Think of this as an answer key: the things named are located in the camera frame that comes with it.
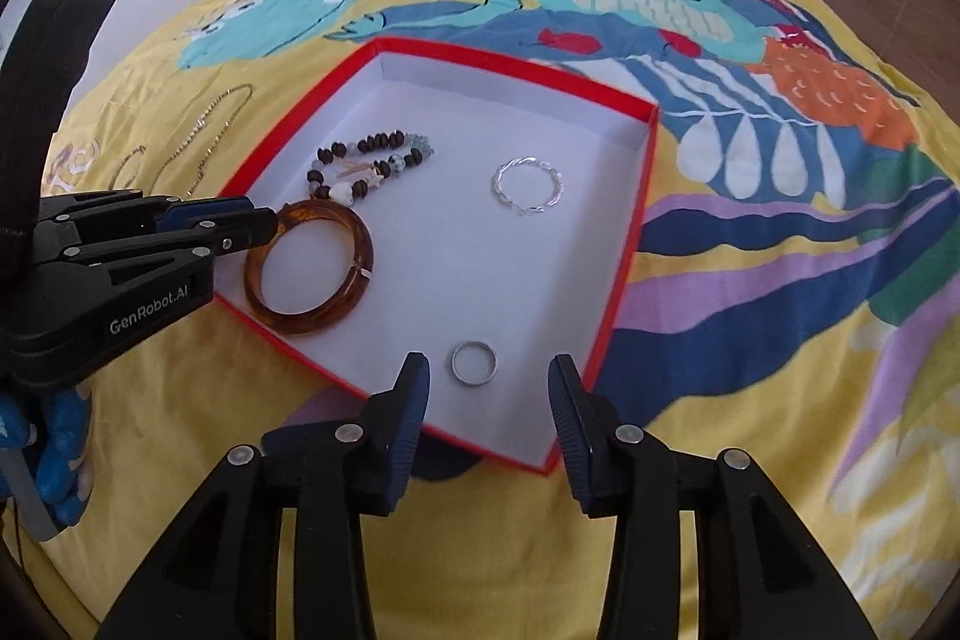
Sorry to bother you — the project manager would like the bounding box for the wooden beaded bracelet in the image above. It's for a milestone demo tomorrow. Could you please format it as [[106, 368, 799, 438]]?
[[304, 126, 436, 208]]

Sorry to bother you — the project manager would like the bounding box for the thin metal chain necklace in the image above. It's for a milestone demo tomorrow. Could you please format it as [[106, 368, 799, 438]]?
[[154, 83, 256, 199]]

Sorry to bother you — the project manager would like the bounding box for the yellow printed blanket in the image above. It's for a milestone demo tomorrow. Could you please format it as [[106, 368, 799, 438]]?
[[0, 0, 960, 640]]

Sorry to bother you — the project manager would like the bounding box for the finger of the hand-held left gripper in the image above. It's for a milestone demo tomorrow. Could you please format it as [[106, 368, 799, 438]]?
[[41, 192, 257, 236], [45, 205, 284, 272]]

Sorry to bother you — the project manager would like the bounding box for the thin metal chain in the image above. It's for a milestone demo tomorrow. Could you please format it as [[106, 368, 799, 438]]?
[[109, 143, 152, 193]]

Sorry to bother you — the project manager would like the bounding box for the small silver ring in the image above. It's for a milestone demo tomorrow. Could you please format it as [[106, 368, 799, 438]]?
[[450, 340, 500, 387]]

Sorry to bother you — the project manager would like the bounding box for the brown amber bangle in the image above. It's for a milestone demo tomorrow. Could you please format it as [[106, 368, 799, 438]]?
[[244, 199, 374, 336]]

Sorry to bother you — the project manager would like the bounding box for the twisted silver bracelet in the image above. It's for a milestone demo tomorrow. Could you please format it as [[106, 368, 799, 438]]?
[[491, 156, 563, 216]]

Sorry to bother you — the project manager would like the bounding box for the person's left hand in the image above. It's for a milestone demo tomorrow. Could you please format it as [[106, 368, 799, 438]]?
[[0, 383, 97, 530]]

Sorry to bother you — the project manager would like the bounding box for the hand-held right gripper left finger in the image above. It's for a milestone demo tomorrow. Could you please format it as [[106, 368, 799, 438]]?
[[97, 351, 432, 640]]

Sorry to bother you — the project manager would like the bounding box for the red-rimmed white tray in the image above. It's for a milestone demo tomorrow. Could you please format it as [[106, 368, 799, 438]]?
[[216, 37, 661, 477]]

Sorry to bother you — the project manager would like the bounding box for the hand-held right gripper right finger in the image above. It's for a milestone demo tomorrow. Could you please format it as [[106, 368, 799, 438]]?
[[547, 353, 878, 640]]

